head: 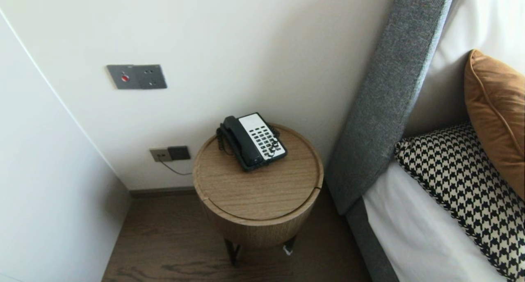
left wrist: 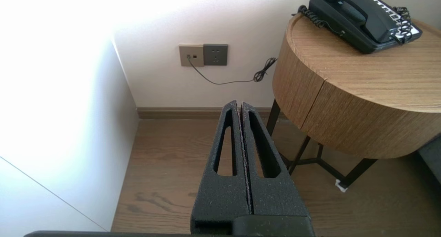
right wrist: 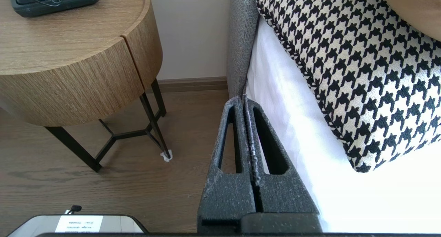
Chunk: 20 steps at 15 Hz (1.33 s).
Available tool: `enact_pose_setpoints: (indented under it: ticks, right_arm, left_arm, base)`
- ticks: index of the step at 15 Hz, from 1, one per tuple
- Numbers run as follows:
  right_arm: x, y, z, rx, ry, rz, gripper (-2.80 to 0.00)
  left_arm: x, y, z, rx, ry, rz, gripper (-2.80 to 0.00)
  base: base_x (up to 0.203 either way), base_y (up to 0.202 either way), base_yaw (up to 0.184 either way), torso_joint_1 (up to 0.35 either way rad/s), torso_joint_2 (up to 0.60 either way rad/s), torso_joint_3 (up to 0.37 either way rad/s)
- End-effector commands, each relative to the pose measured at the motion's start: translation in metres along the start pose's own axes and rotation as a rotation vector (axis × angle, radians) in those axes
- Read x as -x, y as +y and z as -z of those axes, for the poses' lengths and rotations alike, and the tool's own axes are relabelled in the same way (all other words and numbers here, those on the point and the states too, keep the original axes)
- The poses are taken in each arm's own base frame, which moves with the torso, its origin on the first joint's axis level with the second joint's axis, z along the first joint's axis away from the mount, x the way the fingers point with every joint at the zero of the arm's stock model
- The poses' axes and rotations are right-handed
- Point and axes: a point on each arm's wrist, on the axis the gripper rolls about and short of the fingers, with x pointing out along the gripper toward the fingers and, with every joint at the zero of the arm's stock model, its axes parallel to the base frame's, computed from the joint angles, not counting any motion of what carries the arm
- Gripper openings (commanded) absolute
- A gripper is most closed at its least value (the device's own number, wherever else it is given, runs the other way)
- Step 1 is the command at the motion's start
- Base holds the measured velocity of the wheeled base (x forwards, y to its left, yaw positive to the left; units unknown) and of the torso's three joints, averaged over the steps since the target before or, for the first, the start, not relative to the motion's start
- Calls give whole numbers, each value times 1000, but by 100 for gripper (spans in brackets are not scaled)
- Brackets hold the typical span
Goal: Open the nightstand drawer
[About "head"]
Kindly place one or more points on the black and white telephone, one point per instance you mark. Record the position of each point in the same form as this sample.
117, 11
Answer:
262, 138

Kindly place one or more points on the black telephone handset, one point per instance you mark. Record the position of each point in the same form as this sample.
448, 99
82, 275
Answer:
242, 142

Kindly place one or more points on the round wooden nightstand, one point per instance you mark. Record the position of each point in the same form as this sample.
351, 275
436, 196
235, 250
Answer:
246, 192

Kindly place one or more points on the brown wooden baseboard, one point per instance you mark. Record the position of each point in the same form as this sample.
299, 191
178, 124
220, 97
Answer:
164, 192

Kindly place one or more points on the white leg floor pad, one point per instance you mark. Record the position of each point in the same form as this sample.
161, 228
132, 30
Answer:
288, 251

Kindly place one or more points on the black metal nightstand legs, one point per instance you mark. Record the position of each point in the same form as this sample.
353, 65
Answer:
232, 251

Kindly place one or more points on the grey fabric headboard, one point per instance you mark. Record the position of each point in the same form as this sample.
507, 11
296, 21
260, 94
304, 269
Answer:
381, 110

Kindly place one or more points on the black white houndstooth pillow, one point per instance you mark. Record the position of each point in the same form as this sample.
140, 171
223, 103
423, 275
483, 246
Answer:
463, 183

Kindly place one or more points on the white wardrobe panel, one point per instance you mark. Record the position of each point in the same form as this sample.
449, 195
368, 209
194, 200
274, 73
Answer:
41, 192

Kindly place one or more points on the brown velvet cushion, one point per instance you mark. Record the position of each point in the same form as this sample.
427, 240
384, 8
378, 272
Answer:
496, 110

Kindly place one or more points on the white bed pillow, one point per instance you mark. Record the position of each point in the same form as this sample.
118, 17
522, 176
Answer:
484, 19

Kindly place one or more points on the beige wall data socket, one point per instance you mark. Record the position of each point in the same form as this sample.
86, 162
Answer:
158, 155

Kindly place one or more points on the grey wall switch panel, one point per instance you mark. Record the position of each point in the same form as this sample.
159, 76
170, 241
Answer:
139, 77

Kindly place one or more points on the grey fabric bed frame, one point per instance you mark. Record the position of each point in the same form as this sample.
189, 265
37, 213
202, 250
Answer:
369, 249

